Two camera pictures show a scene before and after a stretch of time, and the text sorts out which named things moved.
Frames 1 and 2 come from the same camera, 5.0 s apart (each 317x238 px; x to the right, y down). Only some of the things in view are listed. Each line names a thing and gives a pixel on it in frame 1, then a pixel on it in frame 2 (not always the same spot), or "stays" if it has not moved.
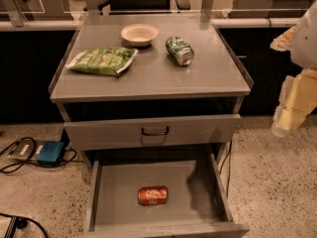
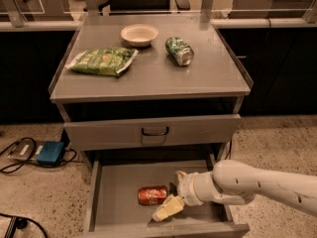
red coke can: (153, 195) stays
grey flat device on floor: (26, 149) stays
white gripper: (305, 45) to (187, 188)
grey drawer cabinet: (153, 100) stays
